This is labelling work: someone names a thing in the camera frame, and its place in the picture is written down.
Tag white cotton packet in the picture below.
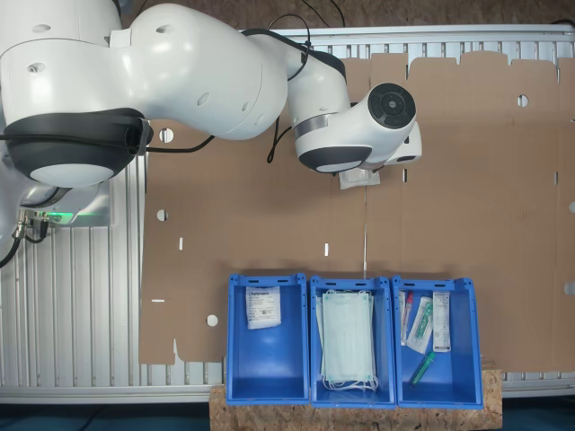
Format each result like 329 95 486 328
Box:
339 168 382 190

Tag brown cardboard sheet with flaps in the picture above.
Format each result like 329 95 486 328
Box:
366 51 575 374

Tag clear packet with red-capped tube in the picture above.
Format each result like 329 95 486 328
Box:
398 290 415 347

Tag clear packet with green tube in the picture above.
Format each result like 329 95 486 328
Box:
406 295 435 354

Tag long white printed packet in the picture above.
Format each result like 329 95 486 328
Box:
432 290 452 354

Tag stack of white masks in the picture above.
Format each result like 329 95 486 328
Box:
315 289 379 392

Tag blue bin with masks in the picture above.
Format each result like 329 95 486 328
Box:
308 275 397 409

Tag white printed flat packet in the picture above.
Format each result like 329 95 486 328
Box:
245 286 282 331

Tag loose green tube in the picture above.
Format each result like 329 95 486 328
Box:
408 351 437 387

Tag blue bin with tubes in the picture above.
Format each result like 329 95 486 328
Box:
391 275 484 409

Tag blue bin with printed packet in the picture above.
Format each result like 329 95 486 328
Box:
226 272 311 404

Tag robot base connector cables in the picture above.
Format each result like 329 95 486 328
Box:
0 210 49 270

